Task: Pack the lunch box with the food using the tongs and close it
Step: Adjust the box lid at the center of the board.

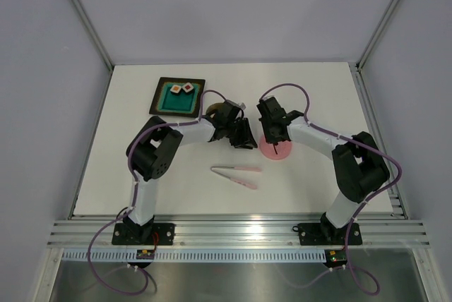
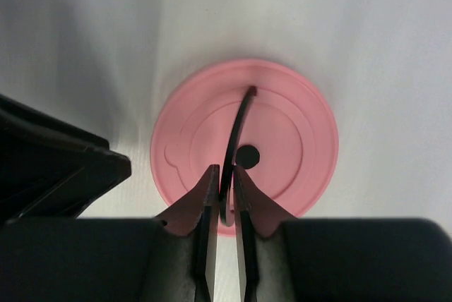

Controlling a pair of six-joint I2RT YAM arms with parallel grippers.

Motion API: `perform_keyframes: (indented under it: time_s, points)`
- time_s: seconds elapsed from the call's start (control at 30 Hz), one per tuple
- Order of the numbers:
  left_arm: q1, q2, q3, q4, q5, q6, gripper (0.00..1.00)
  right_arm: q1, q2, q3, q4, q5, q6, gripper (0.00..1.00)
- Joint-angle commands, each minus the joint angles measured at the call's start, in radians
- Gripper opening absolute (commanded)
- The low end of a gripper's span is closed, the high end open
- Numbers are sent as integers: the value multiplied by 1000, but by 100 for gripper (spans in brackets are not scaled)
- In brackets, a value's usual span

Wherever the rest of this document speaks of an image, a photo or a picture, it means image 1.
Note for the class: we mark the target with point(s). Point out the white slotted cable duct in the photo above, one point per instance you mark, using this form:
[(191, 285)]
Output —
[(196, 255)]

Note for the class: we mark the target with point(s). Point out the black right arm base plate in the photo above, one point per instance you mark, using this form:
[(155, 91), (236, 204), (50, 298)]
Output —
[(316, 234)]

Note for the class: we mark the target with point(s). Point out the red centre sushi roll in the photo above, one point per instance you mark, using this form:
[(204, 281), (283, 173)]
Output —
[(188, 87)]

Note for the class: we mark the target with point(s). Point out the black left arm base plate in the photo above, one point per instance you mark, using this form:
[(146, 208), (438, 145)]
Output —
[(160, 234)]

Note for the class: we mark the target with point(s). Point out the black teal square plate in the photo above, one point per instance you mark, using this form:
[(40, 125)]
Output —
[(187, 105)]

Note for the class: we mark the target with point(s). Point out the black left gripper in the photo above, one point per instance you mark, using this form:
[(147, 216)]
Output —
[(246, 140)]

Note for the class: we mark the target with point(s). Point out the pink lunch box lid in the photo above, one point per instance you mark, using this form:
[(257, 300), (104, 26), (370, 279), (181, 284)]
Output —
[(275, 152)]

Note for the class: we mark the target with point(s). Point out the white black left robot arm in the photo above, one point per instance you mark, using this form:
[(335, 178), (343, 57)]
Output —
[(152, 151)]

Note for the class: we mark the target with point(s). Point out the left aluminium frame post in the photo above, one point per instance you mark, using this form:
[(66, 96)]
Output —
[(91, 32)]

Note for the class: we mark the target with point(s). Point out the steel tongs with pink tips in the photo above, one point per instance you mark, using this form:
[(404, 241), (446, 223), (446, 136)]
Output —
[(220, 171)]

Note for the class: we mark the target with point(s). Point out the round steel lunch box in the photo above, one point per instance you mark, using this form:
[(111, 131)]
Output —
[(213, 108)]

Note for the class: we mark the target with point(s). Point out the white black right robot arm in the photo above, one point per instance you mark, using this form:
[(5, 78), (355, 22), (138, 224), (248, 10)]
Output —
[(358, 165)]

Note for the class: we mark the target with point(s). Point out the aluminium frame post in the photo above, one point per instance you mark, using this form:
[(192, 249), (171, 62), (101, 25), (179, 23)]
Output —
[(91, 32), (377, 34)]

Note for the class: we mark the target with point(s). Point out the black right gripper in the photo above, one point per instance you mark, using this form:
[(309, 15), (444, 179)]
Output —
[(269, 137)]

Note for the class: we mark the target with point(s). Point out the orange centre sushi roll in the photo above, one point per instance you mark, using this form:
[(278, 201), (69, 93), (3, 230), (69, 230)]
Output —
[(176, 89)]

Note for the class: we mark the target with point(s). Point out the right aluminium frame post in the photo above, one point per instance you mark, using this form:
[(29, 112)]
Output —
[(377, 34)]

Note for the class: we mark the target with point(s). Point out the aluminium front rail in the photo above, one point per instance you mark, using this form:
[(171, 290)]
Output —
[(271, 234)]

